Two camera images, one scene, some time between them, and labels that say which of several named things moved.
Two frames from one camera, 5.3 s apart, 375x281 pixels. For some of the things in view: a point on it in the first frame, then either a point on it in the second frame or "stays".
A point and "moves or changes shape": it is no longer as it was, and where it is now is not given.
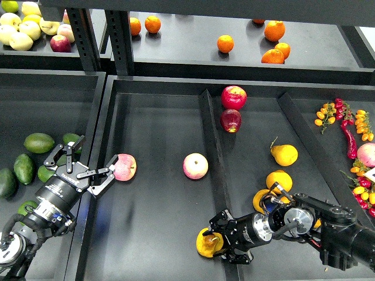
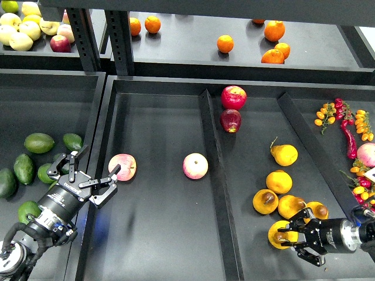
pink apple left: (125, 167) stays
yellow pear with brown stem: (208, 244) moves or changes shape
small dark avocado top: (70, 137) stays
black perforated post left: (82, 28) stays
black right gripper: (241, 233) to (331, 235)
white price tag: (371, 174) stays
